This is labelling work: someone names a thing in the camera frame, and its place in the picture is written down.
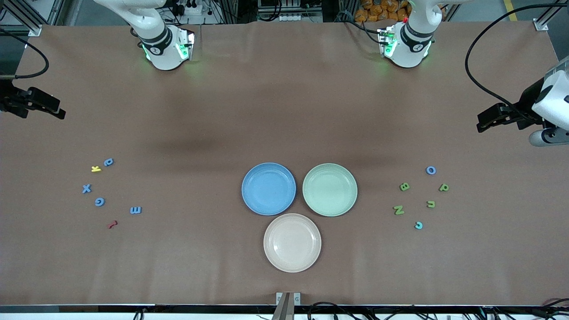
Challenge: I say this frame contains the black table edge rail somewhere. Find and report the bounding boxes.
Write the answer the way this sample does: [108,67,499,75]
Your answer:
[0,305,569,314]

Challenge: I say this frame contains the aluminium frame post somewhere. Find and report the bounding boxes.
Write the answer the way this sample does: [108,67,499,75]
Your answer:
[535,0,569,31]
[0,0,43,37]

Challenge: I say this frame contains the white power strip black plugs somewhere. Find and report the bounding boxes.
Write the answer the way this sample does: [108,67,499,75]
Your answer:
[176,0,203,16]

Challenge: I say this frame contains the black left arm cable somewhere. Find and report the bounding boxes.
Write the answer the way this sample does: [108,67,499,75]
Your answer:
[465,2,569,123]

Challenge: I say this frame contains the orange packaged items pile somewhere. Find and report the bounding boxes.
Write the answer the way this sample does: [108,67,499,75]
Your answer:
[355,0,412,23]

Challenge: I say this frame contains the brown table cover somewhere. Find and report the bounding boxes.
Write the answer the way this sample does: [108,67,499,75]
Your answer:
[0,20,569,307]

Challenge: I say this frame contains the green round plate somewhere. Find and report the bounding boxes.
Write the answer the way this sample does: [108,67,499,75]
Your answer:
[302,163,358,217]

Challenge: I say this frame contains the blue round plate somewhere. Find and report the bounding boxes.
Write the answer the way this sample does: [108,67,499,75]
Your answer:
[241,162,297,216]

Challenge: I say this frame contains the beige round plate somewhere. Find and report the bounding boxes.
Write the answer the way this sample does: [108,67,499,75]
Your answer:
[263,213,322,273]

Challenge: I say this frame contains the metal bracket with post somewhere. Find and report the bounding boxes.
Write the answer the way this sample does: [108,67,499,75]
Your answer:
[276,292,302,320]

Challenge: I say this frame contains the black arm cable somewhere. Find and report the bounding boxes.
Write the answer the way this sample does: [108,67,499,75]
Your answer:
[465,2,569,123]
[0,28,49,80]

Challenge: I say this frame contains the black cable bundle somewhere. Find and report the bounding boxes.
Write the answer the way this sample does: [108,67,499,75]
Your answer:
[307,298,569,320]

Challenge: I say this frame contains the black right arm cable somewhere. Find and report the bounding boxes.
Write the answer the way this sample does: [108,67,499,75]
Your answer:
[0,28,49,80]

